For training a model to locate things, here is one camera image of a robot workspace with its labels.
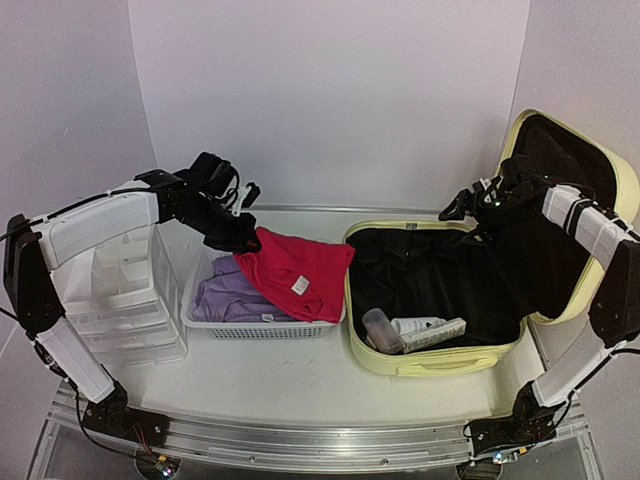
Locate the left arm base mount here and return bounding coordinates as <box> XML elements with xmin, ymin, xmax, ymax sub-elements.
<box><xmin>80</xmin><ymin>381</ymin><xmax>170</xmax><ymax>447</ymax></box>

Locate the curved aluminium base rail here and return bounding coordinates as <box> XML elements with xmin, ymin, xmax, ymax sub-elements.
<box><xmin>29</xmin><ymin>377</ymin><xmax>601</xmax><ymax>480</ymax></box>

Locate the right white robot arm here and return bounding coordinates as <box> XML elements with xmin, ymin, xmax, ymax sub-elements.
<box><xmin>438</xmin><ymin>175</ymin><xmax>639</xmax><ymax>443</ymax></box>

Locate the white plastic drawer organizer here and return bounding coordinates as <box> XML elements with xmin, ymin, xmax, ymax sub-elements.
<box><xmin>52</xmin><ymin>227</ymin><xmax>188</xmax><ymax>366</ymax></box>

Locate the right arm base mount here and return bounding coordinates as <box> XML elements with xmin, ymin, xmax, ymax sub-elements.
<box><xmin>465</xmin><ymin>381</ymin><xmax>573</xmax><ymax>460</ymax></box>

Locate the red shirt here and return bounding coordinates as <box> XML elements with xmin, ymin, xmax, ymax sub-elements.
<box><xmin>234</xmin><ymin>227</ymin><xmax>355</xmax><ymax>324</ymax></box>

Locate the white toothpaste box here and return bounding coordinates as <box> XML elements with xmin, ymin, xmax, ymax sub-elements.
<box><xmin>399</xmin><ymin>318</ymin><xmax>466</xmax><ymax>353</ymax></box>

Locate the pale yellow hard-shell suitcase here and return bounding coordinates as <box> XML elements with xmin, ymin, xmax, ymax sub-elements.
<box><xmin>345</xmin><ymin>110</ymin><xmax>639</xmax><ymax>377</ymax></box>

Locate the lilac shirt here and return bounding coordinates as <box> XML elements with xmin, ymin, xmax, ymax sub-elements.
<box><xmin>192</xmin><ymin>256</ymin><xmax>295</xmax><ymax>323</ymax></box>

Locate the clear plastic bottle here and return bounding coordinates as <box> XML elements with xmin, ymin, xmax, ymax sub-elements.
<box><xmin>362</xmin><ymin>308</ymin><xmax>403</xmax><ymax>355</ymax></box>

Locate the white lotion tube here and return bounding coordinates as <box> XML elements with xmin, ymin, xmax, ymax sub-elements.
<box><xmin>391</xmin><ymin>317</ymin><xmax>447</xmax><ymax>337</ymax></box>

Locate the white perforated plastic basket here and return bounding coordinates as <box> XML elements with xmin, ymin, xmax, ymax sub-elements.
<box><xmin>180</xmin><ymin>247</ymin><xmax>336</xmax><ymax>340</ymax></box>

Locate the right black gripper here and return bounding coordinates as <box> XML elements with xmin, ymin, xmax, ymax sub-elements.
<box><xmin>439</xmin><ymin>190</ymin><xmax>538</xmax><ymax>251</ymax></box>

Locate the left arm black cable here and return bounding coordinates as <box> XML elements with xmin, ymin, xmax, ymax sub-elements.
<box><xmin>0</xmin><ymin>179</ymin><xmax>161</xmax><ymax>451</ymax></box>

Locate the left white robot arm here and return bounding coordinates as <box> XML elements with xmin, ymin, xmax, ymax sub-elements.
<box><xmin>3</xmin><ymin>152</ymin><xmax>260</xmax><ymax>437</ymax></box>

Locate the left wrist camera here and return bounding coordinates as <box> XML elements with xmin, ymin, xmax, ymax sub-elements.
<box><xmin>221</xmin><ymin>182</ymin><xmax>261</xmax><ymax>217</ymax></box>

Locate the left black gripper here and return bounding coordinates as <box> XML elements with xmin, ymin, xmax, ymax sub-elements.
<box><xmin>177</xmin><ymin>194</ymin><xmax>261</xmax><ymax>254</ymax></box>

